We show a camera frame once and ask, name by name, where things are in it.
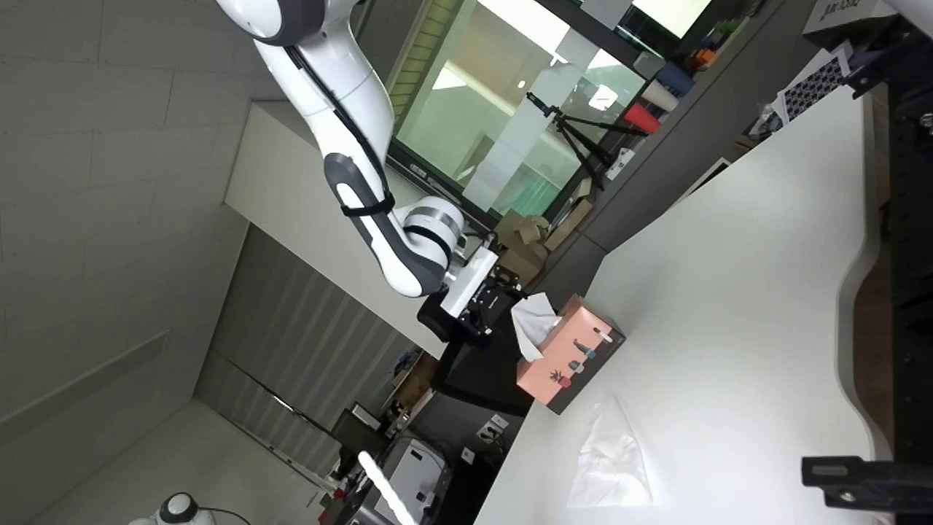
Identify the white light strip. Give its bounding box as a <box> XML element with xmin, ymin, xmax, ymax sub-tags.
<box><xmin>356</xmin><ymin>448</ymin><xmax>420</xmax><ymax>525</ymax></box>

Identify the black camera bracket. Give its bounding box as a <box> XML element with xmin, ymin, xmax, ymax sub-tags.
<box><xmin>799</xmin><ymin>452</ymin><xmax>933</xmax><ymax>518</ymax></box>

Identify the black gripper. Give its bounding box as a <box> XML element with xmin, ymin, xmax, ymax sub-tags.
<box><xmin>413</xmin><ymin>270</ymin><xmax>521</xmax><ymax>344</ymax></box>

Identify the dark grey partition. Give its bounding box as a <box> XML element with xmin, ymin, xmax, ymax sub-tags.
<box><xmin>527</xmin><ymin>0</ymin><xmax>829</xmax><ymax>308</ymax></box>

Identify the grey ribbed shutter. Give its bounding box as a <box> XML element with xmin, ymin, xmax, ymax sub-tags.
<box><xmin>193</xmin><ymin>227</ymin><xmax>422</xmax><ymax>483</ymax></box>

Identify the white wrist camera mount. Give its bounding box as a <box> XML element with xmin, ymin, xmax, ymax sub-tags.
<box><xmin>438</xmin><ymin>245</ymin><xmax>503</xmax><ymax>322</ymax></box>

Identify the black tripod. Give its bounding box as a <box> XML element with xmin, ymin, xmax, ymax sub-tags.
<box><xmin>521</xmin><ymin>92</ymin><xmax>643</xmax><ymax>188</ymax></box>

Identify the large glass window pane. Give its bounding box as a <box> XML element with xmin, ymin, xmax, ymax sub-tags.
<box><xmin>391</xmin><ymin>0</ymin><xmax>673</xmax><ymax>222</ymax></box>

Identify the white grey device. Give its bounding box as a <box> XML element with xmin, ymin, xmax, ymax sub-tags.
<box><xmin>388</xmin><ymin>440</ymin><xmax>451</xmax><ymax>525</ymax></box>

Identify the black stand column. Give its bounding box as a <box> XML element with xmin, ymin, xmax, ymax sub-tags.
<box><xmin>855</xmin><ymin>38</ymin><xmax>933</xmax><ymax>462</ymax></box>

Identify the brown cardboard box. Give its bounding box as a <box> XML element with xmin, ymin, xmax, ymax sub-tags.
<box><xmin>487</xmin><ymin>214</ymin><xmax>560</xmax><ymax>292</ymax></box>

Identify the orange tissue box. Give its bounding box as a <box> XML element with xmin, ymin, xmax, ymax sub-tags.
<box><xmin>514</xmin><ymin>294</ymin><xmax>630</xmax><ymax>417</ymax></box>

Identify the white perforated box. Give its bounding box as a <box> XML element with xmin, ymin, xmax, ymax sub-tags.
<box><xmin>769</xmin><ymin>47</ymin><xmax>856</xmax><ymax>127</ymax></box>

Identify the small red object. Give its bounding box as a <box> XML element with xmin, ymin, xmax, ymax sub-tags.
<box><xmin>621</xmin><ymin>101</ymin><xmax>665</xmax><ymax>134</ymax></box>

